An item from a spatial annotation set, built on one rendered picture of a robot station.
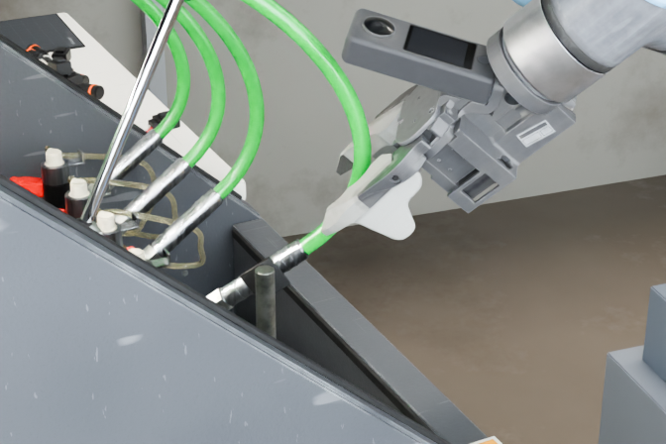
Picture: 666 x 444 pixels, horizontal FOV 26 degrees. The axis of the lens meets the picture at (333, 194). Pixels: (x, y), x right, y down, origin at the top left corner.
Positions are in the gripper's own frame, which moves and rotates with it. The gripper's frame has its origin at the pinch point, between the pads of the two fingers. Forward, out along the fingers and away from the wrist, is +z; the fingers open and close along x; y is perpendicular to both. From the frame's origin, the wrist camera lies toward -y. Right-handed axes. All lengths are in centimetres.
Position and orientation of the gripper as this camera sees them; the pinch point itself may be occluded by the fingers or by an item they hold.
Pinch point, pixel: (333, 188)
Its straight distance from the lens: 116.5
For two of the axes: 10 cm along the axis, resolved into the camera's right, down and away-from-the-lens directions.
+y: 7.4, 5.9, 3.3
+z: -6.6, 5.2, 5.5
